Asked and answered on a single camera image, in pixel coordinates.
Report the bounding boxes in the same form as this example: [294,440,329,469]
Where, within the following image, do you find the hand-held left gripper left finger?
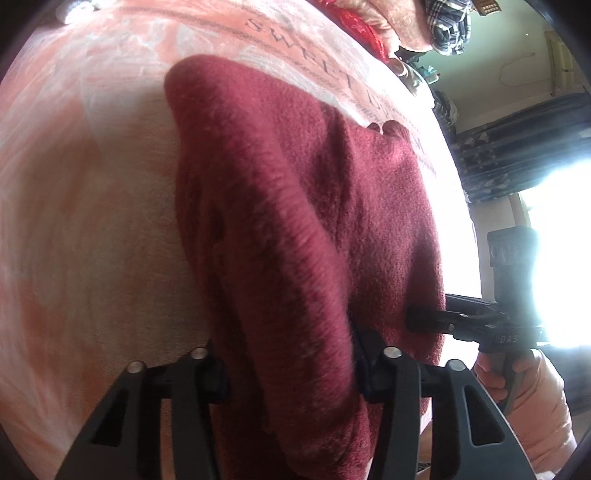
[54,339,230,480]

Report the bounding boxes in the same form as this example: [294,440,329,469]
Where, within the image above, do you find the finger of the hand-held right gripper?
[405,310,491,334]
[444,294,500,320]

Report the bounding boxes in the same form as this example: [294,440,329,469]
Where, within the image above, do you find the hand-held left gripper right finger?
[353,327,539,480]

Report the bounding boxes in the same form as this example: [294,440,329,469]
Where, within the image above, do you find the maroon knit sweater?
[164,54,446,480]

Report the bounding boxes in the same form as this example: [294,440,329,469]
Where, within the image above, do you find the person's right forearm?
[508,348,574,468]

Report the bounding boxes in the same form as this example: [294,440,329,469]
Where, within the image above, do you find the person's right hand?
[475,348,539,403]

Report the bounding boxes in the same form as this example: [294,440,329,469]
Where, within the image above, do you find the bright window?
[517,159,591,352]

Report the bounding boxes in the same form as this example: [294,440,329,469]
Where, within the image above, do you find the dark patterned curtain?
[450,92,591,205]

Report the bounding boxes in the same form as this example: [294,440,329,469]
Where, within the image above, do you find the pink printed blanket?
[0,0,483,480]

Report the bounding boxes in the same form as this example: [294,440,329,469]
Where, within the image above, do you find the cluttered small bedside things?
[390,52,459,131]

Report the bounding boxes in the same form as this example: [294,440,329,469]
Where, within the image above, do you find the blue plaid cloth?
[422,0,475,57]

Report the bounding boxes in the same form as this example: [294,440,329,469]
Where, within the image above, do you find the pink fluffy folded blanket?
[360,0,445,52]

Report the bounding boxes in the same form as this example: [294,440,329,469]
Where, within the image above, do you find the red patterned cloth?
[314,0,394,64]

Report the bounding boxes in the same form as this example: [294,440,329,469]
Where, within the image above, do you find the thin wall cable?
[500,50,540,88]

